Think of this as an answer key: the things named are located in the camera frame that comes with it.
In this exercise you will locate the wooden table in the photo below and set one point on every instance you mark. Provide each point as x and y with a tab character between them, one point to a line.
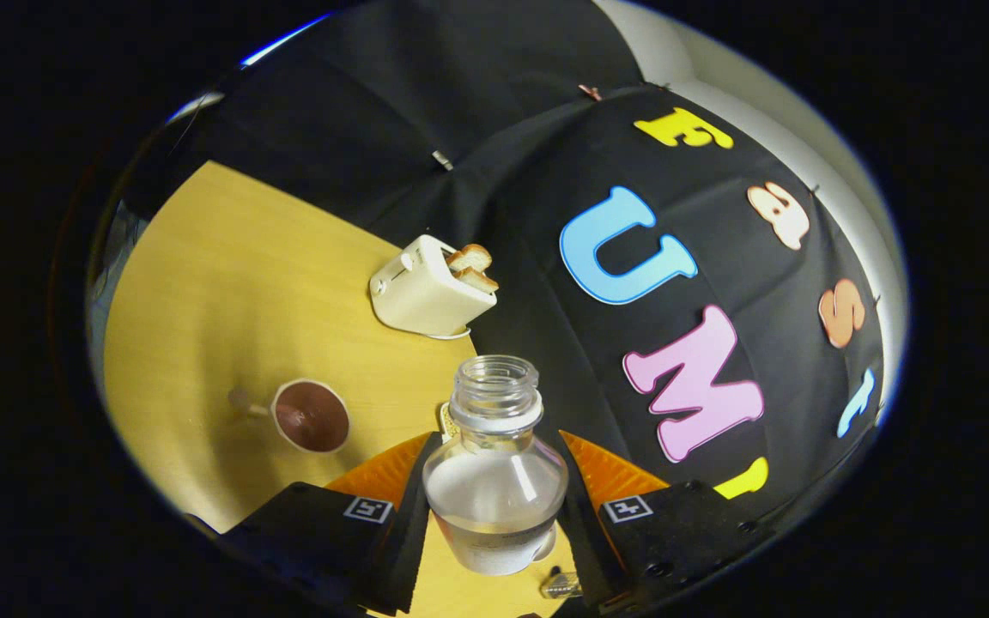
228	275

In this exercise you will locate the clear juice bottle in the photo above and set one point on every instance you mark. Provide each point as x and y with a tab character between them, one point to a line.
494	506

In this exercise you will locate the toast bread slice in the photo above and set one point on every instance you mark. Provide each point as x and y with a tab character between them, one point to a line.
470	257
479	281

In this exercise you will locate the white toaster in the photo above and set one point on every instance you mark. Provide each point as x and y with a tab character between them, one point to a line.
421	292

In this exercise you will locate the silver clip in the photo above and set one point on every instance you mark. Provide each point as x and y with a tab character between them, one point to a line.
442	160

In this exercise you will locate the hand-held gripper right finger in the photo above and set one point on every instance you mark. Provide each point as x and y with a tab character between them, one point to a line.
580	532

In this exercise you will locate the black backdrop cloth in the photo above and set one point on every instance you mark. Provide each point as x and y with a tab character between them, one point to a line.
503	129

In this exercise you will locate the white divided snack tray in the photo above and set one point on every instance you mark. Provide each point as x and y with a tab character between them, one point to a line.
445	421

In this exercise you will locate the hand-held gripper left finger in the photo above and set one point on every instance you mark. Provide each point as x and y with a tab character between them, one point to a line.
413	532

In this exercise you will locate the red clip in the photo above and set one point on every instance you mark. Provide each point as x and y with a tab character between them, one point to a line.
590	91

